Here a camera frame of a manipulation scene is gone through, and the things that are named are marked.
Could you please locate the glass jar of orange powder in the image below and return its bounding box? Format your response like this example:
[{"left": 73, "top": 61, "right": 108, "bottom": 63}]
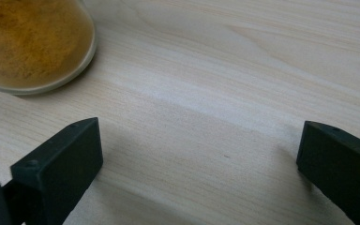
[{"left": 0, "top": 0, "right": 98, "bottom": 96}]

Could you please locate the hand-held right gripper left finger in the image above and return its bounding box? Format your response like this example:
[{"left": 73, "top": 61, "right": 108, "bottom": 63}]
[{"left": 3, "top": 116, "right": 104, "bottom": 225}]

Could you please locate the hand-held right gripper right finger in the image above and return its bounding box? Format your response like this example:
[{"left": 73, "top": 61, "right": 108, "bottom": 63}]
[{"left": 295, "top": 120, "right": 360, "bottom": 225}]

